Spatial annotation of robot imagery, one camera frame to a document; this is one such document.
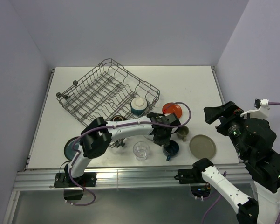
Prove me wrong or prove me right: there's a dark teal ceramic plate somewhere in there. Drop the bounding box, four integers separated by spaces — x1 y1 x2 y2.
63 137 80 161

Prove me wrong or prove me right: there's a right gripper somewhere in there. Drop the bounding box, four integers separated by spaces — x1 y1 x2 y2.
203 98 249 157

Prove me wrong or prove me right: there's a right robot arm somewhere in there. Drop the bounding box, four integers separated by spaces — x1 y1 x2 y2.
192 99 280 224

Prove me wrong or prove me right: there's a teal and white bowl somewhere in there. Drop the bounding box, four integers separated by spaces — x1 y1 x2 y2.
130 97 148 116

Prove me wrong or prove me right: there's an aluminium mounting rail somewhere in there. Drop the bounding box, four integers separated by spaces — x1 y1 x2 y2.
14 164 258 189

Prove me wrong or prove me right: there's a grey wire dish rack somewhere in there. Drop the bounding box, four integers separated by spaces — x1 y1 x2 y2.
55 58 160 148

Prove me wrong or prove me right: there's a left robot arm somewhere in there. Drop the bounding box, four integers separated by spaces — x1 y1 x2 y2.
64 112 181 186

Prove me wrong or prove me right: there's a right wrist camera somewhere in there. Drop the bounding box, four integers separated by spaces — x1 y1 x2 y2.
240 99 270 119

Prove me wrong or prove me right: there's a grey ceramic cup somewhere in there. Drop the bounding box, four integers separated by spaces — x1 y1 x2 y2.
177 126 189 142

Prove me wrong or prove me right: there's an orange small plate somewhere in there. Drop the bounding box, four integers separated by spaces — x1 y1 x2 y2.
162 102 183 118

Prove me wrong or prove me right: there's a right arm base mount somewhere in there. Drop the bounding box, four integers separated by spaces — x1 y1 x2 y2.
174 168 206 184

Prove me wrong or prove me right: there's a dark blue mug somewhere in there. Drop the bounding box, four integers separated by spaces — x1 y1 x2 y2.
163 140 180 161

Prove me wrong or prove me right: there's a brown patterned bowl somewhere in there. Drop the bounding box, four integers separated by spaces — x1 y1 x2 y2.
111 115 126 122

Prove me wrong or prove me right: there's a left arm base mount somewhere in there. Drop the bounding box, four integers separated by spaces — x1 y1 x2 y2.
54 171 97 201

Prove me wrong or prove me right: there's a clear plastic cup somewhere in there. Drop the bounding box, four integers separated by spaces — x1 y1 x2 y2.
133 141 150 161

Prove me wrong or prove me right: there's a grey ceramic plate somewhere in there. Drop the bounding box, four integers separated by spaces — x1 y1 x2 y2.
189 134 217 160

